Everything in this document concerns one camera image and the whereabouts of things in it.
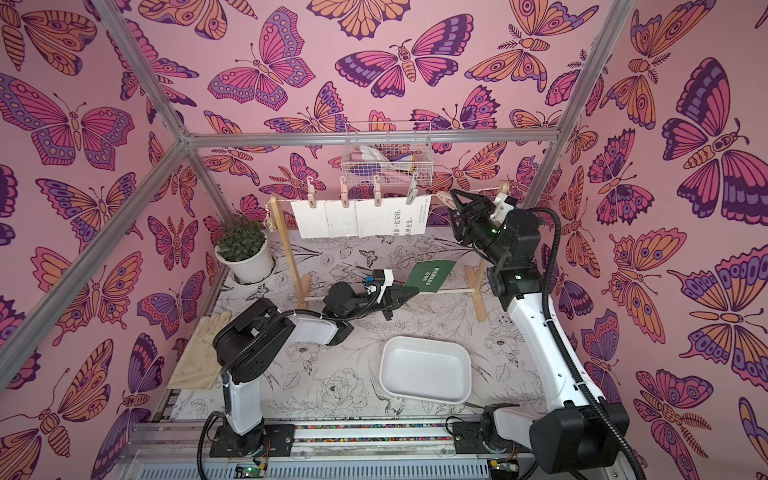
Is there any green postcard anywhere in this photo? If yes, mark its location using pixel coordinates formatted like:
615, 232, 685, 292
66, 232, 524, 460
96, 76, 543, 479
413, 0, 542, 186
404, 260, 456, 293

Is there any white postcard with text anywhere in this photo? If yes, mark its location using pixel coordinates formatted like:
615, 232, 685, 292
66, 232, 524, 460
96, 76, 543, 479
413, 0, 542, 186
371, 196, 432, 236

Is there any pink clothespin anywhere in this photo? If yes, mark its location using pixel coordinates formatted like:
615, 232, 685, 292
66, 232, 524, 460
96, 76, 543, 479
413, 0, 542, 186
373, 175, 383, 207
306, 176, 317, 209
339, 176, 349, 208
435, 191, 457, 210

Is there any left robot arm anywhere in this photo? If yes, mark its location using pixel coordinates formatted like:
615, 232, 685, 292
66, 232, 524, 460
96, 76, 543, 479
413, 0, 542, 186
201, 276, 419, 457

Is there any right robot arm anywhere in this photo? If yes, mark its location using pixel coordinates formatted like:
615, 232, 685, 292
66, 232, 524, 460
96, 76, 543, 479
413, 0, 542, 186
450, 189, 646, 479

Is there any white plastic tray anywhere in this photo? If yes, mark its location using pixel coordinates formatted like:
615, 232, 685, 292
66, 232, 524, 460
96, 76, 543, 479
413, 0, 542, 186
379, 336, 472, 405

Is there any potted green plant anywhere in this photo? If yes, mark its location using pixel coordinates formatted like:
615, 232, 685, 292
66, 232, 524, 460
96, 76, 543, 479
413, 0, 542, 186
215, 214, 276, 285

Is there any beige work glove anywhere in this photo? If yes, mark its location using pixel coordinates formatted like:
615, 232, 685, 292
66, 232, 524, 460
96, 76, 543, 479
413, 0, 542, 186
167, 310, 232, 390

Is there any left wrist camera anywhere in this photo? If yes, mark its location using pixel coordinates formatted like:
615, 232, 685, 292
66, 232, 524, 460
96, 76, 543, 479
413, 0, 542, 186
365, 269, 394, 303

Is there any wooden string rack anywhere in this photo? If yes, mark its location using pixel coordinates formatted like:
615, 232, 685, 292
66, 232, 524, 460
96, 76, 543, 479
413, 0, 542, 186
268, 194, 489, 322

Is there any white wire basket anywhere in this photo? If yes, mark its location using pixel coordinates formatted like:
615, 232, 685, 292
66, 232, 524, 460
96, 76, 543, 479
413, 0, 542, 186
337, 119, 434, 189

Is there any twine string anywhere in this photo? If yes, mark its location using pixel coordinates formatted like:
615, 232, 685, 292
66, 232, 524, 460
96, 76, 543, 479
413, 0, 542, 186
272, 187, 502, 205

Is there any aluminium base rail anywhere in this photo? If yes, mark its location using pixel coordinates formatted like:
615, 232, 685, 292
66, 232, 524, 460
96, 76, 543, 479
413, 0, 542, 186
116, 413, 631, 480

